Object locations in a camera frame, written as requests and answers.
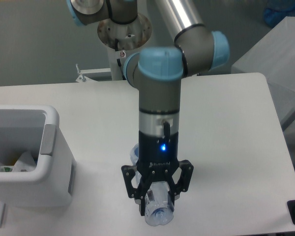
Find blue bag in background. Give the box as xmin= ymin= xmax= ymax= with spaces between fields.
xmin=263 ymin=0 xmax=295 ymax=28

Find clear plastic wrapper bag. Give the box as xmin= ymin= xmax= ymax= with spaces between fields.
xmin=0 ymin=151 xmax=36 ymax=173

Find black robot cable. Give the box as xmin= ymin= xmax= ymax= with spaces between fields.
xmin=114 ymin=38 xmax=126 ymax=81

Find white covered side table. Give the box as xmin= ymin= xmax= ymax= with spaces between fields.
xmin=231 ymin=17 xmax=295 ymax=123

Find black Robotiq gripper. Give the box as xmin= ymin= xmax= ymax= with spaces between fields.
xmin=121 ymin=132 xmax=194 ymax=216

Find crushed clear plastic bottle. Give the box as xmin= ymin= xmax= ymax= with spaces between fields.
xmin=129 ymin=142 xmax=175 ymax=227

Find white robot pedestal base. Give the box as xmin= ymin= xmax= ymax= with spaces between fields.
xmin=97 ymin=13 xmax=152 ymax=81

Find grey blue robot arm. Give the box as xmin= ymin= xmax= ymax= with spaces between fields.
xmin=67 ymin=0 xmax=230 ymax=215

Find white table bracket left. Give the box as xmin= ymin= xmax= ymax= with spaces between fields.
xmin=76 ymin=64 xmax=112 ymax=83

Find white trash can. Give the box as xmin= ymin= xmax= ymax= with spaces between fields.
xmin=0 ymin=105 xmax=76 ymax=207

